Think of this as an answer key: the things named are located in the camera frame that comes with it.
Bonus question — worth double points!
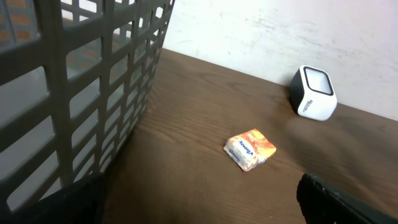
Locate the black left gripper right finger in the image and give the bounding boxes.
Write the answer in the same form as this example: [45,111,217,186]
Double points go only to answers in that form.
[296,173,397,224]

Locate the grey plastic shopping basket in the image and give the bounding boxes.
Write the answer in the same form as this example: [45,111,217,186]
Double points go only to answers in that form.
[1,0,175,216]

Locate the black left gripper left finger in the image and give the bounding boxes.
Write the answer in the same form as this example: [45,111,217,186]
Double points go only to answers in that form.
[1,174,106,224]

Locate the white barcode scanner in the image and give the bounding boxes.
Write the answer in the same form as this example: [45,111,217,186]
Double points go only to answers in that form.
[289,65,337,121]

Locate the small orange snack packet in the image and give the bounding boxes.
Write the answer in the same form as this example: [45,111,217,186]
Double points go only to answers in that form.
[223,129,277,172]

